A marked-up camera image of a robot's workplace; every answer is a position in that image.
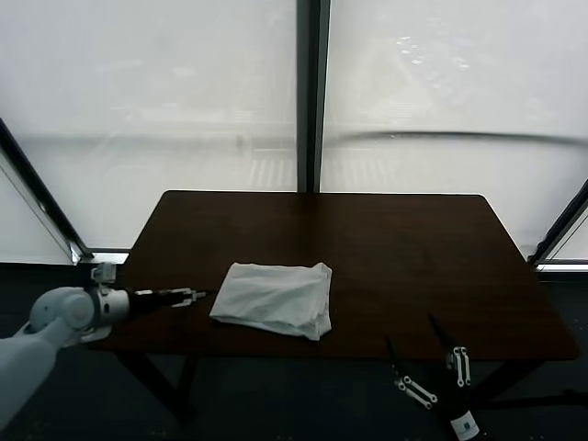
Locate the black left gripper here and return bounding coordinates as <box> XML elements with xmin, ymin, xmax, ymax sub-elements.
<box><xmin>124</xmin><ymin>288</ymin><xmax>208</xmax><ymax>319</ymax></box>

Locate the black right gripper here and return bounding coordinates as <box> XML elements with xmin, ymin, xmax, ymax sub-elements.
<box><xmin>387</xmin><ymin>312</ymin><xmax>481</xmax><ymax>441</ymax></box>

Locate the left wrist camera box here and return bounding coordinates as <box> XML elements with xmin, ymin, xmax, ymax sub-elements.
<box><xmin>90</xmin><ymin>262</ymin><xmax>119</xmax><ymax>287</ymax></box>

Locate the dark vertical window mullion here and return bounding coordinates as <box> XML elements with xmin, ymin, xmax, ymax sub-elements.
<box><xmin>296</xmin><ymin>0</ymin><xmax>333</xmax><ymax>194</ymax></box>

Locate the white t-shirt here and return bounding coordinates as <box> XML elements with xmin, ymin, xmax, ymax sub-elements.
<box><xmin>209</xmin><ymin>261</ymin><xmax>334</xmax><ymax>342</ymax></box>

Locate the slanted dark frame post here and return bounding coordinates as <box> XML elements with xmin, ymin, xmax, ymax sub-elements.
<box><xmin>527</xmin><ymin>181</ymin><xmax>588</xmax><ymax>270</ymax></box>
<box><xmin>0</xmin><ymin>112</ymin><xmax>96</xmax><ymax>264</ymax></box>

